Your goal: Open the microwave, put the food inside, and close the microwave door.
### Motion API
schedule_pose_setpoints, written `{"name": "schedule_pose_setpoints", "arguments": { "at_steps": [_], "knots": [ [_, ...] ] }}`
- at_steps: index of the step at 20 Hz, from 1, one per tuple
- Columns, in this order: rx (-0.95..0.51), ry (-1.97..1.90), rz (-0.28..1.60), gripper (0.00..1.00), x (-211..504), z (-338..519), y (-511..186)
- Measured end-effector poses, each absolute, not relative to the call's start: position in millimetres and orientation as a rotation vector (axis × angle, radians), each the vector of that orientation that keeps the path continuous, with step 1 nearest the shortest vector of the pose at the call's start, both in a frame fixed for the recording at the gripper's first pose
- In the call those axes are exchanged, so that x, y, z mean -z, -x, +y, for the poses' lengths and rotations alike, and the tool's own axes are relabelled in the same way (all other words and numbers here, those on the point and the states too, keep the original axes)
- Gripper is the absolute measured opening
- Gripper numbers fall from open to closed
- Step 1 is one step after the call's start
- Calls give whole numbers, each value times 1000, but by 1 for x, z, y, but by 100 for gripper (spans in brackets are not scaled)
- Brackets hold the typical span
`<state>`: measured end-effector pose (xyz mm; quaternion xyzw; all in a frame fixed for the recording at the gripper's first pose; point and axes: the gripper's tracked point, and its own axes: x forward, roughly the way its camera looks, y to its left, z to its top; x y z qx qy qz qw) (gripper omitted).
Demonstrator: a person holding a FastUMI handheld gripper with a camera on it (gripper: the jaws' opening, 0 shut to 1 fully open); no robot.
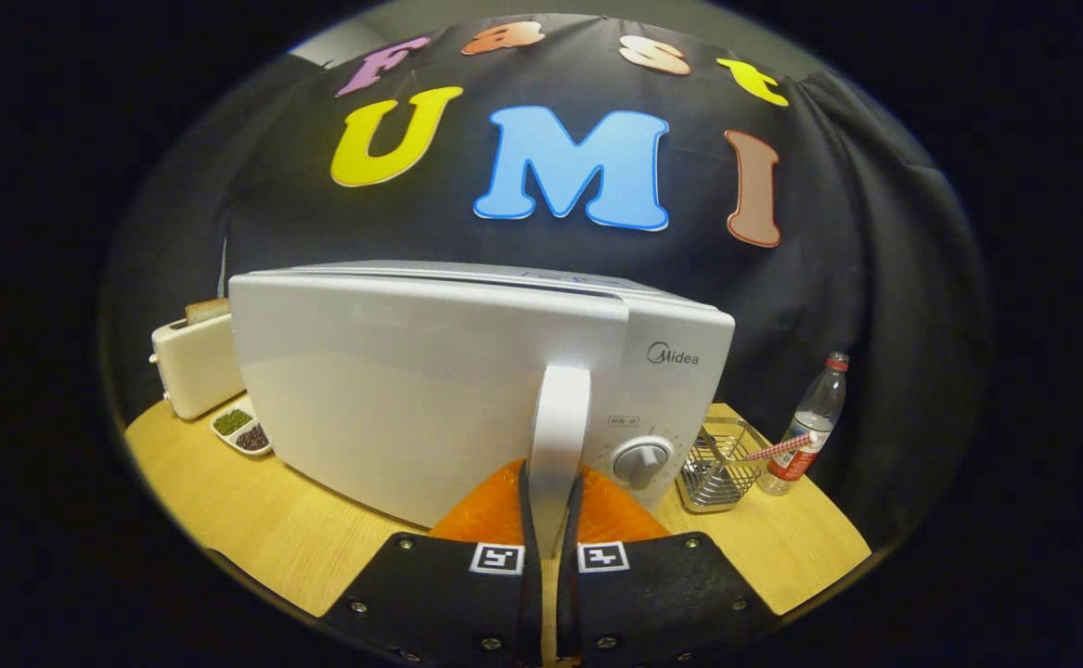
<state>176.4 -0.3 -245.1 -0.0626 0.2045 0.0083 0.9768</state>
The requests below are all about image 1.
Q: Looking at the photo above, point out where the white divided bean dish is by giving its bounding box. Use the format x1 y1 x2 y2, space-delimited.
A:
211 401 274 457

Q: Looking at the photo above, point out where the white microwave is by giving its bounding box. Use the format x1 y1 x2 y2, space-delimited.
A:
228 261 737 558

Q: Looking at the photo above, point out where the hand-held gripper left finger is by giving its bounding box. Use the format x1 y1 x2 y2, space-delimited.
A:
318 459 544 668

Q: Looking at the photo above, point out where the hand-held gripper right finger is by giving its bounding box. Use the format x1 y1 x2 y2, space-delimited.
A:
555 467 779 668

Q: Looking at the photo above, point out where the cream toaster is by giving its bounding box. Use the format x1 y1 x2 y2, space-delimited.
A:
149 311 247 421

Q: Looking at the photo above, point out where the red white striped straw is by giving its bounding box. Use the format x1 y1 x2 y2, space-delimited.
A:
741 430 820 463

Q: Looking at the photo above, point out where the clear plastic water bottle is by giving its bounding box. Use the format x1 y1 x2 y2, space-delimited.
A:
759 352 850 496

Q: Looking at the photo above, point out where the metal wire basket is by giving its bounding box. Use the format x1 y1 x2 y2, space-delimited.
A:
677 417 772 514

